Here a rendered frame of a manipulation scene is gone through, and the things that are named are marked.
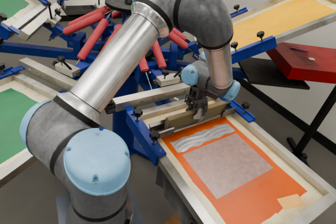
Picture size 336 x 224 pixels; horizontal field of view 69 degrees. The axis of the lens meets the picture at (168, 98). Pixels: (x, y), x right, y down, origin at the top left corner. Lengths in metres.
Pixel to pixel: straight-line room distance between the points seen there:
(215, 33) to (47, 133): 0.42
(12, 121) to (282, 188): 1.21
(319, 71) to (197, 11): 1.48
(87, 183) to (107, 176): 0.03
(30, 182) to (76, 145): 1.81
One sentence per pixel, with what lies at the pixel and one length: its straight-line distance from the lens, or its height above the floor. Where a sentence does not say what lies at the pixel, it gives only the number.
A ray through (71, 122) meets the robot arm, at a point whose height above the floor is 1.42.
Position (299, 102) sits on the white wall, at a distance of 3.26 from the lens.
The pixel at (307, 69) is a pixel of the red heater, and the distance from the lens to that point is 1.91.
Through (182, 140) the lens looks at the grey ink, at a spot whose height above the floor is 0.96.
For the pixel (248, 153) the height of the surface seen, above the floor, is 0.96.
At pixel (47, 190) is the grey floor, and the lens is 2.20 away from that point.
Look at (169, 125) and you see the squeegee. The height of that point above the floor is 1.03.
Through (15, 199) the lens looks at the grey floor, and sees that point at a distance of 2.23.
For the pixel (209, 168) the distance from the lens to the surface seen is 1.11.
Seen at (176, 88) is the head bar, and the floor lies 1.04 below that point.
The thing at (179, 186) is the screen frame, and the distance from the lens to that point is 0.97.
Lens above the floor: 1.78
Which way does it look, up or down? 35 degrees down
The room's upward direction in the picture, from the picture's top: 10 degrees clockwise
